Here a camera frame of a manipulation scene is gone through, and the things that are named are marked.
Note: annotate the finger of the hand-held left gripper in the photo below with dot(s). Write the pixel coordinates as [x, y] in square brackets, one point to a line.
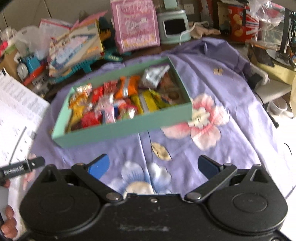
[34, 164]

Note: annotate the clear plastic bag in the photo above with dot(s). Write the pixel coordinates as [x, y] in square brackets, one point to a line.
[266, 11]

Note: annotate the blue toy train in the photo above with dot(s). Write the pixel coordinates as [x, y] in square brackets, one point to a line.
[30, 66]

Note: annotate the red biscuit box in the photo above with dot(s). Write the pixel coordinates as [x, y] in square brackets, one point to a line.
[240, 25]

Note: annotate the pale yellow box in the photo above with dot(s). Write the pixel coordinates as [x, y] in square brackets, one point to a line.
[277, 71]

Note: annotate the mint green cardboard box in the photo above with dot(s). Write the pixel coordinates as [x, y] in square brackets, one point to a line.
[115, 136]

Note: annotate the white mug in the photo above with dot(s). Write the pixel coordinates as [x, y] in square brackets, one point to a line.
[278, 107]

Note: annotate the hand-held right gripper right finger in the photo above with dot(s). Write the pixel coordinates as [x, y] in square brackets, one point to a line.
[208, 165]

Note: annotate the pile of assorted snack packets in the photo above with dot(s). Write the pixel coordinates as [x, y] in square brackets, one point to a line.
[104, 109]

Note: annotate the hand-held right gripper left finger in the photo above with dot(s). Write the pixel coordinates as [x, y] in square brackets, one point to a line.
[99, 165]

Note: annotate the white plastic bag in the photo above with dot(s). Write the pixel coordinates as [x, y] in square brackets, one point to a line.
[32, 41]

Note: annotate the grey side table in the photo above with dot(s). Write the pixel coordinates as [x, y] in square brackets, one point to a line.
[275, 89]

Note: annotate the purple floral cloth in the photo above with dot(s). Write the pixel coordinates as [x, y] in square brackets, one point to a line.
[231, 139]

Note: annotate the mint green small appliance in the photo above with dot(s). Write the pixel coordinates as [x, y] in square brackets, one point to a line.
[173, 27]

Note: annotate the beige crumpled cloth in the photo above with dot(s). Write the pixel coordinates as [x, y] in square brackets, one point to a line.
[205, 31]

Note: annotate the grey printed toy box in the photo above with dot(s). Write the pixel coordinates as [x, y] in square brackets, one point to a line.
[41, 83]

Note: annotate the orange silver-seam snack packet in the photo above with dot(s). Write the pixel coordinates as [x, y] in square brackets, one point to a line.
[134, 84]

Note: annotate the white printed instruction sheet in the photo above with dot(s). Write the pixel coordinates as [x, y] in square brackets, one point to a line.
[16, 115]

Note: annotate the person's left hand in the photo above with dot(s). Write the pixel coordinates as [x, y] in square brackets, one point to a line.
[10, 222]

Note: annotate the brown cardboard box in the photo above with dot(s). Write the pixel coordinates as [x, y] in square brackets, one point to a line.
[57, 9]

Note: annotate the pink gift bag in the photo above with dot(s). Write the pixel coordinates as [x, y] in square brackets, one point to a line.
[136, 27]

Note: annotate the white wall socket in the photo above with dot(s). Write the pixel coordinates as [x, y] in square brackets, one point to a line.
[189, 8]

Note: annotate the black metal stand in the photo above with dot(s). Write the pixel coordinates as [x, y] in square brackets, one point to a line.
[285, 32]

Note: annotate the red white carton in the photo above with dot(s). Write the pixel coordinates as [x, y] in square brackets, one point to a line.
[55, 24]

